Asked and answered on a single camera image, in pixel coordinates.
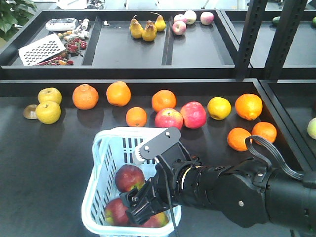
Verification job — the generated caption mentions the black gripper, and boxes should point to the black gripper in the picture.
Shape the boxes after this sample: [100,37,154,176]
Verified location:
[119,127,200,225]

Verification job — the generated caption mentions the dark red apple front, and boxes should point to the dark red apple front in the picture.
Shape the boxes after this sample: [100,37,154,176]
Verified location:
[139,212,169,228]

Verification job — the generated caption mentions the dark red apple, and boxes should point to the dark red apple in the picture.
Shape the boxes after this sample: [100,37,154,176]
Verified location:
[105,198,129,226]
[139,212,169,228]

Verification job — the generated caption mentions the dark red apple edge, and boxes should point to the dark red apple edge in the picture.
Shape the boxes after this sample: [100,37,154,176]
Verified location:
[115,164,145,193]

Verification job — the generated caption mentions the light blue plastic basket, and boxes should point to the light blue plastic basket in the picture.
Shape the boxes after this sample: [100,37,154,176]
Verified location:
[81,127,181,237]

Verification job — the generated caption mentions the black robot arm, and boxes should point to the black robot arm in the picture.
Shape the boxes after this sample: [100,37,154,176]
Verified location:
[120,127,316,234]

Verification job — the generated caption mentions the small orange centre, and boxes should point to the small orange centre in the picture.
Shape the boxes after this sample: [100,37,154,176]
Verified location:
[125,107,147,127]

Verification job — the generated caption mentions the pink red apple left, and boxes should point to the pink red apple left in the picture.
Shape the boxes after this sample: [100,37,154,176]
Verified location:
[155,108,184,129]

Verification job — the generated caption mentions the pink red apple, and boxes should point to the pink red apple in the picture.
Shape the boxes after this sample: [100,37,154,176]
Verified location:
[180,101,207,129]
[155,108,184,129]

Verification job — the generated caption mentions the pink red apple right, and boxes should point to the pink red apple right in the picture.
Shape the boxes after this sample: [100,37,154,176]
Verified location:
[180,101,207,129]

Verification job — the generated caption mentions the orange back left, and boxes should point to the orange back left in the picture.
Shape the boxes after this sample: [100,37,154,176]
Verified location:
[152,89,177,113]

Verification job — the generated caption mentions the orange front left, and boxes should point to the orange front left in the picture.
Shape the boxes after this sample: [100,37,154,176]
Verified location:
[227,127,251,152]

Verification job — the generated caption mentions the yellow orange citrus fruit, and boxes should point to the yellow orange citrus fruit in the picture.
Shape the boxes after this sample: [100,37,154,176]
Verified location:
[207,97,232,120]

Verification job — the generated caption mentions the orange with nub left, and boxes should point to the orange with nub left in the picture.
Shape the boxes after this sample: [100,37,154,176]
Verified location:
[72,84,99,110]

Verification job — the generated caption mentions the yellow apple front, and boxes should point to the yellow apple front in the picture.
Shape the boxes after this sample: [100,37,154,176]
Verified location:
[35,101,61,124]

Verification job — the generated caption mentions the yellow apple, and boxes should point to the yellow apple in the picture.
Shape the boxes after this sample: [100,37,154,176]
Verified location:
[38,87,62,105]
[35,101,61,124]

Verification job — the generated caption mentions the orange front right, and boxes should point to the orange front right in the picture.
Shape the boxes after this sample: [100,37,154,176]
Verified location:
[251,121,277,143]

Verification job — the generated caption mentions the large orange with nub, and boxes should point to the large orange with nub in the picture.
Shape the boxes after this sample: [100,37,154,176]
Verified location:
[235,93,263,121]

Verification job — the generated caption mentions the yellow apple back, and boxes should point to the yellow apple back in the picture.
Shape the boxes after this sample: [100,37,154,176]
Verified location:
[38,87,62,105]

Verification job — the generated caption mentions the brown halved fruit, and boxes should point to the brown halved fruit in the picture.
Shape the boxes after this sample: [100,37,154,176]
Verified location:
[23,104,37,119]

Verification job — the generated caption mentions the white perforated tray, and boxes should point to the white perforated tray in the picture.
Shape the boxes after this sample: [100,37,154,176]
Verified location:
[18,34,66,66]

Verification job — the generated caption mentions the potted green plant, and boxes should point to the potted green plant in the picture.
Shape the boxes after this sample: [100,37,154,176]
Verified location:
[0,0,37,41]

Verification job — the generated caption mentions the black shelf upright posts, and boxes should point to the black shelf upright posts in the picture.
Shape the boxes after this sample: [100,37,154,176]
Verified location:
[235,0,307,80]

